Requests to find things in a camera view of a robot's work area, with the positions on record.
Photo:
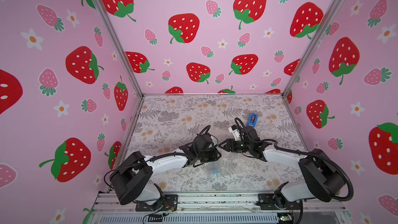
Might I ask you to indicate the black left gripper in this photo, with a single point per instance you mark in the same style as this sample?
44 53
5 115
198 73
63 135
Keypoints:
214 155

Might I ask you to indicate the blue tape dispenser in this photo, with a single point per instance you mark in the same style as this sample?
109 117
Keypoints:
249 124

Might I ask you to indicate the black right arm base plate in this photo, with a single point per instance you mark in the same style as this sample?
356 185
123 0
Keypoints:
273 201

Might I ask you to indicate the aluminium frame post right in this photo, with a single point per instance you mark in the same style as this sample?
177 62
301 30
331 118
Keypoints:
310 49

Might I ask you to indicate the aluminium frame post left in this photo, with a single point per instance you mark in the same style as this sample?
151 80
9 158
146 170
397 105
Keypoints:
103 14

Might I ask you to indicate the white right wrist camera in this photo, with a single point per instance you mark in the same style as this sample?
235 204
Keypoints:
234 130

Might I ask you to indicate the aluminium frame post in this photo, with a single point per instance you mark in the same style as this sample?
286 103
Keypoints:
103 14
310 49

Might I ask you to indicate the clear bubble wrap sheet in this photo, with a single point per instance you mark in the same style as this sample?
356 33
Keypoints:
234 164

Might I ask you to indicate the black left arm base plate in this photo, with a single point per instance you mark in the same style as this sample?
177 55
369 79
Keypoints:
164 203

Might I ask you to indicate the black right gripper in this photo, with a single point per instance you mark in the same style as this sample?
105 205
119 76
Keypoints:
233 144

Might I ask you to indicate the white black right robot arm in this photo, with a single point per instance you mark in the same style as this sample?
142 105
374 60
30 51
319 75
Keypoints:
322 178

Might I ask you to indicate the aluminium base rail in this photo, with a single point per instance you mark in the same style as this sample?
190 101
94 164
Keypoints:
227 207

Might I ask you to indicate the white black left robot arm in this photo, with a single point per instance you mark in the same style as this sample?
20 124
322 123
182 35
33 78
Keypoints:
130 180

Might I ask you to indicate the blue plastic wine glass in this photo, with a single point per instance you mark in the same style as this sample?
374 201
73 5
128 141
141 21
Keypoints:
214 169

